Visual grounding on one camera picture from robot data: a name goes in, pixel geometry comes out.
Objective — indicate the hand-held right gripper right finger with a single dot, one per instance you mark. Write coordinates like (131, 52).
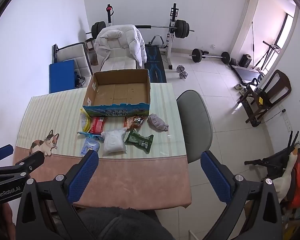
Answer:
(215, 177)

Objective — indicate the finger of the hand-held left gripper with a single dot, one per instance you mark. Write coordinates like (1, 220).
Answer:
(1, 153)
(31, 161)

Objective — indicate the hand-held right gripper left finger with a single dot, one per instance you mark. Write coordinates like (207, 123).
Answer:
(86, 172)

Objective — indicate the blue foil packet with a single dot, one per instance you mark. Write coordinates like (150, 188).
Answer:
(90, 135)

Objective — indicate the yellow sponge pack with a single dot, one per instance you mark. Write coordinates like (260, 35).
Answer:
(86, 123)

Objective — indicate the printed cardboard box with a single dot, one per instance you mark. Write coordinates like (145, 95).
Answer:
(120, 90)

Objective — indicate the person's left forearm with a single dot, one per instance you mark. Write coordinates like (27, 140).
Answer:
(2, 220)

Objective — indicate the white cartoon packet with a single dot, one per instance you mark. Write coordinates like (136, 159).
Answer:
(90, 147)

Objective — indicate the white plastic bag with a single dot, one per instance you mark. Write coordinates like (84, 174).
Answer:
(112, 142)

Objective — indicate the red snack packet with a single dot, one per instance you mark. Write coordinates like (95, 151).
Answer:
(98, 125)

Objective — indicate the black scooter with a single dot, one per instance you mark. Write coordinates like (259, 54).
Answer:
(272, 165)

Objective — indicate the grey-green chair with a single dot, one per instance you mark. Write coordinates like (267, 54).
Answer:
(193, 120)

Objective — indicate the green snack packet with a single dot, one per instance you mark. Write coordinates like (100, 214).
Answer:
(138, 140)

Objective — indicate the striped cat tablecloth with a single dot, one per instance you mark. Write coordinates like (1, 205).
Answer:
(152, 175)

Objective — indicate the dark fleece clothing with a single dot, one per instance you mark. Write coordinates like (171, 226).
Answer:
(125, 222)

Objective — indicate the white goose plush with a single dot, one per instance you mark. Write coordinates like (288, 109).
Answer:
(282, 182)

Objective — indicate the brown snack packet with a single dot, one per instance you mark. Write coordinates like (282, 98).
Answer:
(133, 122)

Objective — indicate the grey cloth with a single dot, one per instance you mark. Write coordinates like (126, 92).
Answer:
(156, 121)

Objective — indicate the blue pad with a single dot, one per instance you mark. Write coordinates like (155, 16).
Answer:
(62, 76)

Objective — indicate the pair of white shoes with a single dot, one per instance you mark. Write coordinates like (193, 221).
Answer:
(240, 88)

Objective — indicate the chrome dumbbell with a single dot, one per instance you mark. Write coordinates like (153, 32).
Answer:
(180, 68)
(183, 75)

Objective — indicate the black treadmill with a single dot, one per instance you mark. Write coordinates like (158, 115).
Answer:
(247, 71)

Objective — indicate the white padded chair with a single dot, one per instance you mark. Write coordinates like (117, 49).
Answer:
(120, 63)

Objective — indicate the white quilted chair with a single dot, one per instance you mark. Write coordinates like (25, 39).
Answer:
(72, 53)

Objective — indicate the dark wooden chair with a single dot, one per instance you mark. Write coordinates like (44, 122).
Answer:
(277, 80)

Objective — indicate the short barbell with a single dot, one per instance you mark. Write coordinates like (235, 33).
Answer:
(197, 55)

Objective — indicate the brown wooden stool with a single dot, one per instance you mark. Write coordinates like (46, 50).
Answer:
(90, 45)

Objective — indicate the black exercise stand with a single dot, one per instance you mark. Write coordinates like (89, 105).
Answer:
(267, 52)

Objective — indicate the white down jacket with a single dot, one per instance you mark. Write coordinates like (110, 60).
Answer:
(120, 40)

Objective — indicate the white barbell rack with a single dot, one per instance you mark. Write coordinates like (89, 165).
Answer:
(172, 37)

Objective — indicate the long barbell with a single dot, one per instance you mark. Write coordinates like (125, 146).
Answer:
(182, 28)

